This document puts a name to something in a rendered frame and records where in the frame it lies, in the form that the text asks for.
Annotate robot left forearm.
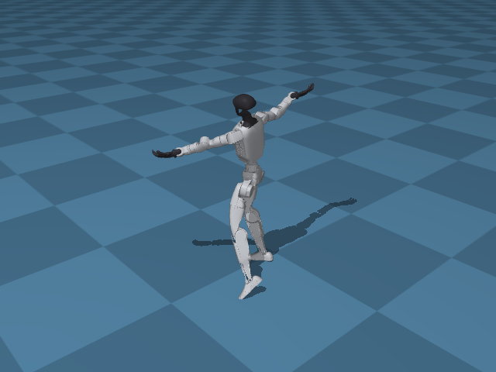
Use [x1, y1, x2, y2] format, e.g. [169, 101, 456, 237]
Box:
[176, 142, 209, 157]

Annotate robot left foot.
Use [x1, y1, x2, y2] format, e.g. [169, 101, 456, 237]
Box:
[239, 275, 263, 300]

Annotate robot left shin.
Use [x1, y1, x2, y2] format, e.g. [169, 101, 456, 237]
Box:
[231, 230, 252, 283]

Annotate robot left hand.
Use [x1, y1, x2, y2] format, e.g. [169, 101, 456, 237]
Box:
[152, 149, 181, 158]

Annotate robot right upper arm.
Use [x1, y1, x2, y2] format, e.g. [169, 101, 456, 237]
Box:
[256, 107, 280, 125]

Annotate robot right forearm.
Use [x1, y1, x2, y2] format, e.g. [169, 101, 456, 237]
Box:
[277, 92, 296, 118]

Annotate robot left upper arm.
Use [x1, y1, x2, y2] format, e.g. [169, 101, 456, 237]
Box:
[199, 130, 243, 150]

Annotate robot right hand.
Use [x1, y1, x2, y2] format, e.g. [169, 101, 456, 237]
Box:
[290, 83, 314, 99]

